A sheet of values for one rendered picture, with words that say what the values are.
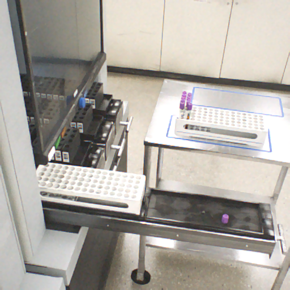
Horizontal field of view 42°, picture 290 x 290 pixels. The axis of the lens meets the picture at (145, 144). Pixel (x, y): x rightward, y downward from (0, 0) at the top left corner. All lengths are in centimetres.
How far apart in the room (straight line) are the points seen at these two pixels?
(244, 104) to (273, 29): 177
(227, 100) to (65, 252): 85
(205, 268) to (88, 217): 102
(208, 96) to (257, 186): 102
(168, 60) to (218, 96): 182
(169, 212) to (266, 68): 246
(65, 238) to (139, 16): 240
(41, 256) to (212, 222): 45
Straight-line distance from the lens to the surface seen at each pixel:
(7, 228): 86
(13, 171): 83
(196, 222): 103
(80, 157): 118
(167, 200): 107
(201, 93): 154
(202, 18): 317
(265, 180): 248
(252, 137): 133
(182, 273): 191
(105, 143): 126
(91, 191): 102
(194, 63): 331
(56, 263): 103
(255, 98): 158
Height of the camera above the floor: 156
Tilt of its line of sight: 37 degrees down
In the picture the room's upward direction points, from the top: 3 degrees clockwise
